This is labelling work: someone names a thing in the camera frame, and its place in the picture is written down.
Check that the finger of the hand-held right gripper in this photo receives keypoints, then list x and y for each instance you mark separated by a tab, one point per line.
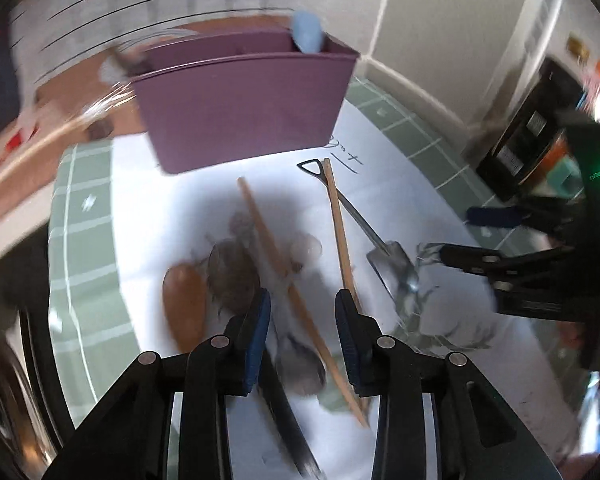
480	260
495	216

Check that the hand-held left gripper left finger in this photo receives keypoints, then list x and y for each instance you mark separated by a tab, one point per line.
259	340

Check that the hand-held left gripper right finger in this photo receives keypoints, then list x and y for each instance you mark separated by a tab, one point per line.
347	340

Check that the round metal spoon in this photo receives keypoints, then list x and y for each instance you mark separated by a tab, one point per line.
300	367

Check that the brown wooden spoon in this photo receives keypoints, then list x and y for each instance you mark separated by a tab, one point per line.
185	305

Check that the small white spoon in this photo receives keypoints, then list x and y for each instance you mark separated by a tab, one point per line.
307	249

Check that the wooden chopstick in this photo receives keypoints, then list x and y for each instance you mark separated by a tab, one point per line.
340	230
270	240

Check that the purple utensil holder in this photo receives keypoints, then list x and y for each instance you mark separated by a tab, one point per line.
240	110

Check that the shovel-shaped metal spoon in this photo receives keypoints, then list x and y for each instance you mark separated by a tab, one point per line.
390	265

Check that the black box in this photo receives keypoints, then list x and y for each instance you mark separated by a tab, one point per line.
525	130

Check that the white paper sheet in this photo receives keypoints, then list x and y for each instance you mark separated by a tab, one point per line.
180	210

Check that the green checkered mat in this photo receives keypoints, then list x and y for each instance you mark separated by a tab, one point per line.
85	270

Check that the printed backsplash sticker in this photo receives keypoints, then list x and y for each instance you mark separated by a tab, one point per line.
80	25

